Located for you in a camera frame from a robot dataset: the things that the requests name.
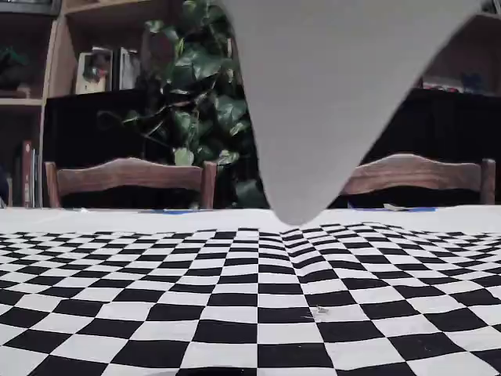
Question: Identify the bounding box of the brown wooden chair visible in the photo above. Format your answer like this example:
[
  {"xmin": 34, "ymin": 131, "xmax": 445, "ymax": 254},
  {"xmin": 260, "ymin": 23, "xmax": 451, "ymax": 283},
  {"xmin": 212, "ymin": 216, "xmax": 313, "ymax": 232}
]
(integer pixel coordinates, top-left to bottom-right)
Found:
[
  {"xmin": 44, "ymin": 156, "xmax": 218, "ymax": 209},
  {"xmin": 339, "ymin": 152, "xmax": 497, "ymax": 208}
]

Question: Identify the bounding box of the green leafy houseplant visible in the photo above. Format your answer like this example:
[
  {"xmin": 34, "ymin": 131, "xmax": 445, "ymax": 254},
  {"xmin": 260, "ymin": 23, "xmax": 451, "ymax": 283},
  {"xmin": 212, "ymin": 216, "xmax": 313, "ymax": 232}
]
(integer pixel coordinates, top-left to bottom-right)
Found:
[{"xmin": 96, "ymin": 0, "xmax": 271, "ymax": 209}]

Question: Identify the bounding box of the black white checkerboard paper mat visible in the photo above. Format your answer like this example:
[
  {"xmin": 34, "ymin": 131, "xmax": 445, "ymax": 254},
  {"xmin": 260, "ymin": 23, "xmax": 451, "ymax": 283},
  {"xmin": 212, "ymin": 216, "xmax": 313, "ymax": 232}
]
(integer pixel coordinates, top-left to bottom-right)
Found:
[{"xmin": 0, "ymin": 205, "xmax": 501, "ymax": 376}]

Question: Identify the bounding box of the dark green ornament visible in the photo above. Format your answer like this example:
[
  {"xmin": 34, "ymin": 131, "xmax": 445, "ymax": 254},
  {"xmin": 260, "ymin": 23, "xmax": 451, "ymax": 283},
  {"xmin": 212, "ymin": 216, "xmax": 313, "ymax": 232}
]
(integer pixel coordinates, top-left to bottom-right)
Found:
[{"xmin": 0, "ymin": 45, "xmax": 33, "ymax": 91}]

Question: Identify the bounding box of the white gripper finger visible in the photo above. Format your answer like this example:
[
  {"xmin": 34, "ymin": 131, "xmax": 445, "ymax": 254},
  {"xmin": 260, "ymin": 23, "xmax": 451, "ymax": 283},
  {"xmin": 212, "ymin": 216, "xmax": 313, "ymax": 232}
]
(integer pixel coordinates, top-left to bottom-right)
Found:
[{"xmin": 222, "ymin": 0, "xmax": 481, "ymax": 226}]

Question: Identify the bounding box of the row of upright books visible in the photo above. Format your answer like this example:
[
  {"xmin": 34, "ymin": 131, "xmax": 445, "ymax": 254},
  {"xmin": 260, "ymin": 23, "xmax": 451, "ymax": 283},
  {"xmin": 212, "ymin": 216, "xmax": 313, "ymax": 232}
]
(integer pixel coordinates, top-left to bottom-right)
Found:
[{"xmin": 20, "ymin": 139, "xmax": 44, "ymax": 208}]

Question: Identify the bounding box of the white upright book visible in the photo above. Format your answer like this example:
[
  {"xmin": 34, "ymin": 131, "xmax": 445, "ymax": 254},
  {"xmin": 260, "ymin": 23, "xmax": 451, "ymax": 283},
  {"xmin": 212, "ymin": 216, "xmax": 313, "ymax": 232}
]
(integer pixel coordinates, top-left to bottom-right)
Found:
[{"xmin": 117, "ymin": 46, "xmax": 142, "ymax": 91}]

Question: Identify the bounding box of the light wooden bookshelf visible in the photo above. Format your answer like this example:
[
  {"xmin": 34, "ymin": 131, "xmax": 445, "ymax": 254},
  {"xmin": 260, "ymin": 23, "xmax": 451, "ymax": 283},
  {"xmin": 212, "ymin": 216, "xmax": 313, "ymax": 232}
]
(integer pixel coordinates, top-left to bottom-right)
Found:
[{"xmin": 0, "ymin": 0, "xmax": 501, "ymax": 209}]

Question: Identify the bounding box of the illustrated picture book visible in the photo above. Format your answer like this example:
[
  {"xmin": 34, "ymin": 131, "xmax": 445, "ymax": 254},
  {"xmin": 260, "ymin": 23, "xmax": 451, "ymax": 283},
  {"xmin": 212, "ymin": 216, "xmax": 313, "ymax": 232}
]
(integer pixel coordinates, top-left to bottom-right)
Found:
[{"xmin": 74, "ymin": 46, "xmax": 115, "ymax": 95}]

